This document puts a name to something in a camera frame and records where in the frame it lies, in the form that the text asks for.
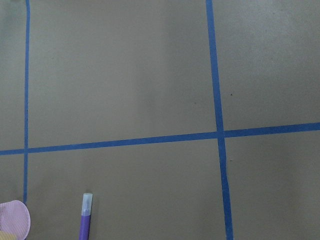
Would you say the purple marker pen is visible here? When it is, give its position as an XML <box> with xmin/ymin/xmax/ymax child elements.
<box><xmin>78</xmin><ymin>193</ymin><xmax>93</xmax><ymax>240</ymax></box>

